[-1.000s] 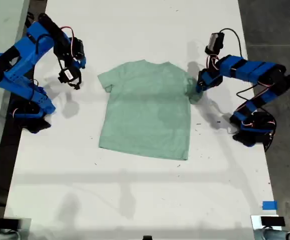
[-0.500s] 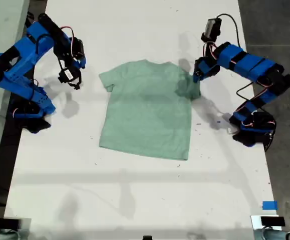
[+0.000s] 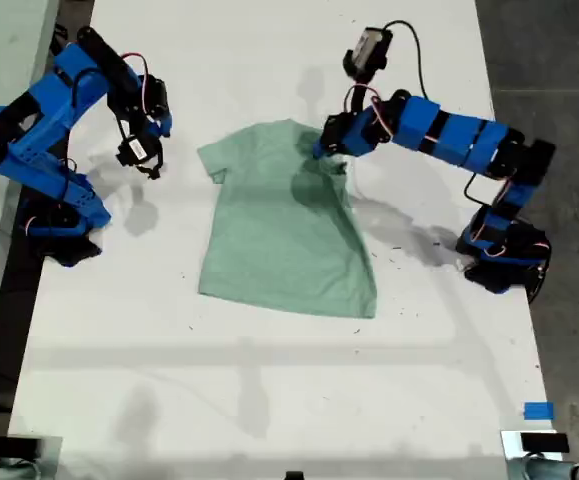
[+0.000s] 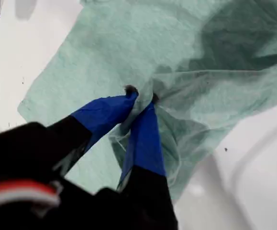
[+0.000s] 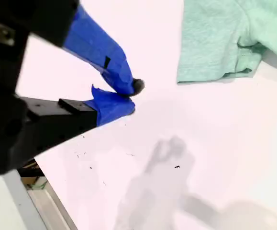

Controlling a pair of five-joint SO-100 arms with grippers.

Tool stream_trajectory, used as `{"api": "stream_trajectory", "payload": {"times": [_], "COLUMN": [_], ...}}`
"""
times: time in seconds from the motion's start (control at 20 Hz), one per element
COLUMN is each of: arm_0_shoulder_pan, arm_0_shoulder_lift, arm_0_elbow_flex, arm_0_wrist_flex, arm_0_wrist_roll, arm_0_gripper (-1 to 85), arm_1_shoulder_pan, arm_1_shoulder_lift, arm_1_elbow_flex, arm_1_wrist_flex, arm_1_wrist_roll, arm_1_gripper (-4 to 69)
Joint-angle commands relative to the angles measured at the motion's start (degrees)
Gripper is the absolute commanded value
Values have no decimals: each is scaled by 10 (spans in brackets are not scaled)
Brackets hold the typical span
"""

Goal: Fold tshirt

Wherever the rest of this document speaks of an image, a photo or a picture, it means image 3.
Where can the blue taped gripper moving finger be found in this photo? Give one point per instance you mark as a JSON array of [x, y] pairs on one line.
[[335, 156], [150, 129]]

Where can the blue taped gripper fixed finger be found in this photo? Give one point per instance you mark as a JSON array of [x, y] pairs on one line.
[[320, 149], [165, 125]]

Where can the pale green T-shirt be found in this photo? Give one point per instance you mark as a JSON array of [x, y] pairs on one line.
[[279, 240]]

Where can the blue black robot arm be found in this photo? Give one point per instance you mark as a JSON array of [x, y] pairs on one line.
[[34, 135], [459, 135]]

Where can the tiny black clamp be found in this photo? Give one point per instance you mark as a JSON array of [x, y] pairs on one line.
[[294, 475]]

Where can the square blue tape piece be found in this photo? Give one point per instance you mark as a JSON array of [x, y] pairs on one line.
[[539, 411]]

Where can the small black box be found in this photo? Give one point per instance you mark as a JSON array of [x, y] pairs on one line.
[[16, 447], [544, 442]]

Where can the pale grey tube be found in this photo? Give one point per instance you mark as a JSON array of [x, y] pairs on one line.
[[549, 470], [4, 472]]

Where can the black labelled gripper camera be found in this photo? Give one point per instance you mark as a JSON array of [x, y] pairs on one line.
[[136, 149]]

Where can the silver black gripper camera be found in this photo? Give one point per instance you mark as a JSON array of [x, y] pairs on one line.
[[366, 47]]

